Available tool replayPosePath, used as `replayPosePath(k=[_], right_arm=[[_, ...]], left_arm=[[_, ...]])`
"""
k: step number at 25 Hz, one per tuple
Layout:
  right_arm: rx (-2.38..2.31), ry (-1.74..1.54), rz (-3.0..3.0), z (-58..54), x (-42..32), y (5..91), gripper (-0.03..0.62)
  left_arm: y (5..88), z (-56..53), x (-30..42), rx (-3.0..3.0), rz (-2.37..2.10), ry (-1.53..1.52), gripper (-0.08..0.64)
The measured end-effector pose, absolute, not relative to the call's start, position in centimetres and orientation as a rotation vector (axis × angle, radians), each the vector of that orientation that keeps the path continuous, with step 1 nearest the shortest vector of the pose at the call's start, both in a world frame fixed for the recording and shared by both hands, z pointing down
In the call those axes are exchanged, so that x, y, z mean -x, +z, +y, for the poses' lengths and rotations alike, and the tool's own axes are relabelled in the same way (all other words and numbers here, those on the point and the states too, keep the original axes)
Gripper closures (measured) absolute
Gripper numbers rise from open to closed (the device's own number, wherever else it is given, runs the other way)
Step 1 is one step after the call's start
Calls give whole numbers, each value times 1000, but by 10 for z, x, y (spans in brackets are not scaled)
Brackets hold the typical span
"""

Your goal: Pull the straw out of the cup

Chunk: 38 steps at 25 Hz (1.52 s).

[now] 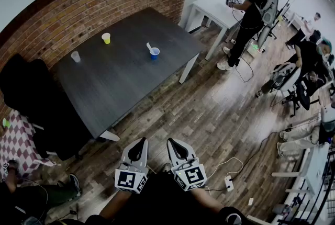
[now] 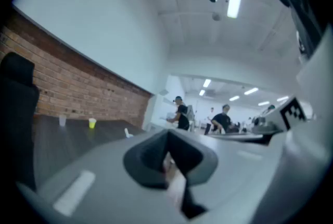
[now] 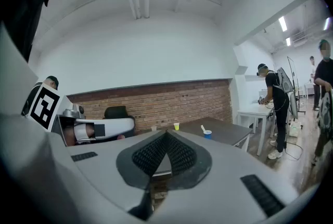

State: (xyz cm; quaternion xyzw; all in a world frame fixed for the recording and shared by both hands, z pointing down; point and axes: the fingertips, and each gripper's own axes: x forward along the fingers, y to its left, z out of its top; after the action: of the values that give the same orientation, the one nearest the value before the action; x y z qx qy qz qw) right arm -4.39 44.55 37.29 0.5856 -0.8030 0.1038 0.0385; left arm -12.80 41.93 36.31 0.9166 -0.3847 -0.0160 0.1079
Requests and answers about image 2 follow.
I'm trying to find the group of distant ceiling lamps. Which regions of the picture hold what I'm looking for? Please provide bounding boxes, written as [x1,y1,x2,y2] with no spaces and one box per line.
[198,78,290,107]

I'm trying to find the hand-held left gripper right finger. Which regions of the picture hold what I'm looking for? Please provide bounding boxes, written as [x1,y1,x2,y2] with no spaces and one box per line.
[168,129,287,224]

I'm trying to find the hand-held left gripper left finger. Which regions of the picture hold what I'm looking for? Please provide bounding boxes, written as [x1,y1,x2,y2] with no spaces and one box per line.
[17,129,183,224]

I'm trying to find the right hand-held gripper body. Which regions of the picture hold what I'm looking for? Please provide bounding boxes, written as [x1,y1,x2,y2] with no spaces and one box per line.
[251,24,333,140]

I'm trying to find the white table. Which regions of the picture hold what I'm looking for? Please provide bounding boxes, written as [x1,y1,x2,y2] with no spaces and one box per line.
[208,132,264,141]

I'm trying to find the long ceiling light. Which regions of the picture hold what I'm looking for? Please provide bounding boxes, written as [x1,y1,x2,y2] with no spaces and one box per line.
[226,0,242,19]

